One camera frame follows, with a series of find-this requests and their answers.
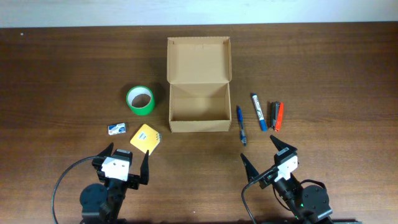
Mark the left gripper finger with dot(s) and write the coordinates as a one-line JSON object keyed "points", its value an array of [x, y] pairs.
{"points": [[144, 170], [107, 152]]}

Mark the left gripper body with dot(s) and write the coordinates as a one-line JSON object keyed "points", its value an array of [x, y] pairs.
{"points": [[133, 180]]}

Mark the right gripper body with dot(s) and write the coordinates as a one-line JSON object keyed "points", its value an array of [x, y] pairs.
{"points": [[267, 175]]}

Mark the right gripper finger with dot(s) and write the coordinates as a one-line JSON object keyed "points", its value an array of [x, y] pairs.
{"points": [[251, 171], [280, 145]]}

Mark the orange grey stapler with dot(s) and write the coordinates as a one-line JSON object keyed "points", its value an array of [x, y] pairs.
{"points": [[277, 112]]}

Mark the yellow spiral notepad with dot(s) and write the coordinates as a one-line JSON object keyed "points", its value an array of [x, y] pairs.
{"points": [[146, 139]]}

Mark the green tape roll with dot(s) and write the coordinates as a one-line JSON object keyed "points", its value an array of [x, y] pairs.
{"points": [[140, 100]]}

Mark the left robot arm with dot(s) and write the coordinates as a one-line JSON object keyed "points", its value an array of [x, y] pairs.
{"points": [[102, 202]]}

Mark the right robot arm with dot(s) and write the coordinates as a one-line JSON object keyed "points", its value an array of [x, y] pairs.
{"points": [[308, 200]]}

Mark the small blue white box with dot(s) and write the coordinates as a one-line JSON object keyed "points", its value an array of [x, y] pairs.
{"points": [[115, 129]]}

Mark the blue white marker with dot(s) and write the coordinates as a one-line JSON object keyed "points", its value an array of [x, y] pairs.
{"points": [[259, 112]]}

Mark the blue ballpoint pen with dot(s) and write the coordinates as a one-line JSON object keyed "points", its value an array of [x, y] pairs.
{"points": [[241, 126]]}

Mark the brown cardboard box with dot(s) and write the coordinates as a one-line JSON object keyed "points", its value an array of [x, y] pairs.
{"points": [[199, 71]]}

